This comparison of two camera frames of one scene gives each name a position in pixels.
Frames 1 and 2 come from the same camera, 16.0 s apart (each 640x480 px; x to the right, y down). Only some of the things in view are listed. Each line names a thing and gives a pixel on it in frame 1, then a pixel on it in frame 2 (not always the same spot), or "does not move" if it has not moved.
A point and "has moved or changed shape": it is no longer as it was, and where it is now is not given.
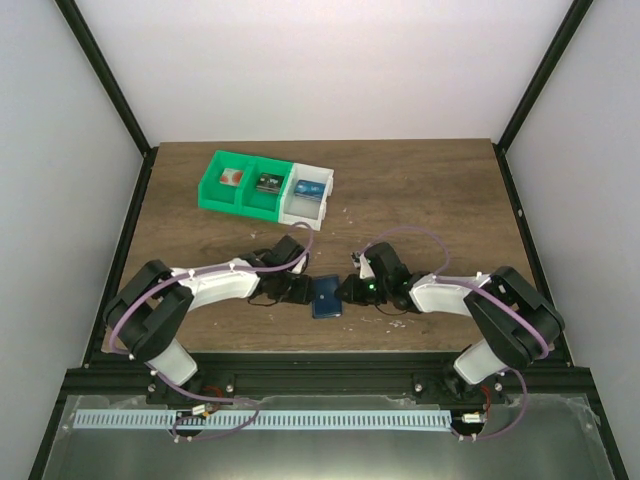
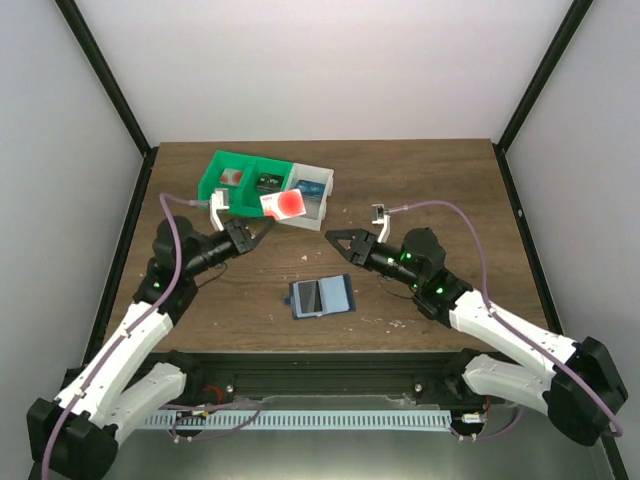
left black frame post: x=71 y=11 does not move
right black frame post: x=577 y=15 does not move
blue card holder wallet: x=325 y=304 has moved or changed shape
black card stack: x=269 y=182 does not move
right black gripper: x=353 y=297 to x=362 y=246
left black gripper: x=302 y=295 to x=241 y=235
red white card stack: x=231 y=177 does not move
